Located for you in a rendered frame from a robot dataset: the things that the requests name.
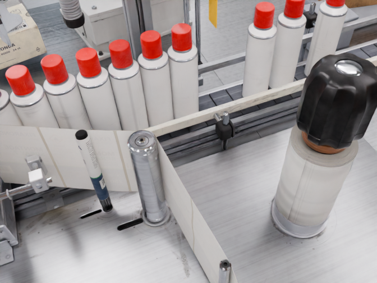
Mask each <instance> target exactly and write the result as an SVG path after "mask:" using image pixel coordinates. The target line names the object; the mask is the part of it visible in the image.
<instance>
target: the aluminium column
mask: <svg viewBox="0 0 377 283"><path fill-rule="evenodd" d="M122 5H123V12H124V16H125V22H126V28H127V35H128V41H129V44H130V48H131V54H132V59H133V60H135V61H137V62H138V60H137V59H138V57H139V55H141V54H142V49H141V41H140V36H141V30H140V20H139V12H138V6H137V0H122ZM140 7H141V17H142V26H143V32H145V31H148V30H154V27H153V17H152V12H151V2H150V0H140Z"/></svg>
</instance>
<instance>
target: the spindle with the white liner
mask: <svg viewBox="0 0 377 283"><path fill-rule="evenodd" d="M376 108H377V68H376V66H375V65H374V64H373V63H372V62H370V61H369V60H366V59H363V58H360V57H358V56H356V55H355V54H352V53H341V54H329V55H327V56H325V57H323V58H321V59H320V60H318V62H317V63H316V64H314V65H313V67H312V69H311V71H310V74H309V75H308V77H307V78H306V80H305V82H304V86H303V89H302V94H301V98H300V102H299V105H298V110H297V114H296V122H297V124H295V126H294V127H293V128H292V130H291V134H290V138H289V143H288V147H287V150H286V156H285V159H284V164H283V167H282V171H281V177H280V180H279V183H278V187H277V191H276V192H275V196H274V200H273V202H272V207H271V213H272V218H273V220H274V222H275V224H276V225H277V226H278V227H279V228H280V229H281V230H282V231H283V232H285V233H286V234H288V235H291V236H294V237H296V238H311V237H314V236H316V235H318V234H320V233H321V232H322V231H323V230H324V229H325V227H326V225H327V222H328V218H329V216H330V214H331V211H332V208H333V206H334V204H335V201H336V198H337V196H338V194H339V192H340V190H341V188H342V186H343V183H344V181H345V179H346V177H347V175H348V173H349V171H350V168H351V165H352V163H353V160H354V159H355V157H356V155H357V153H358V141H357V140H359V139H361V138H362V137H363V136H364V135H365V133H366V130H367V128H368V126H369V124H370V121H371V119H372V117H373V115H374V113H375V110H376Z"/></svg>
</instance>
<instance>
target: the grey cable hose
mask: <svg viewBox="0 0 377 283"><path fill-rule="evenodd" d="M59 3H60V7H61V10H62V13H63V20H64V23H65V24H66V26H67V27H68V28H71V29H75V28H79V27H81V26H83V24H84V23H85V17H84V13H83V12H82V10H81V7H80V2H79V0H59Z"/></svg>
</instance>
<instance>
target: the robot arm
mask: <svg viewBox="0 0 377 283"><path fill-rule="evenodd" d="M7 1H8V0H0V15H1V18H0V37H1V39H2V41H4V42H5V43H6V44H7V45H9V46H11V45H12V44H11V42H10V39H9V37H8V35H7V33H9V32H10V31H11V30H13V29H15V28H16V27H18V26H19V25H21V24H22V17H21V16H20V15H18V14H14V13H9V12H8V10H7V8H6V6H5V5H4V4H3V3H5V2H7Z"/></svg>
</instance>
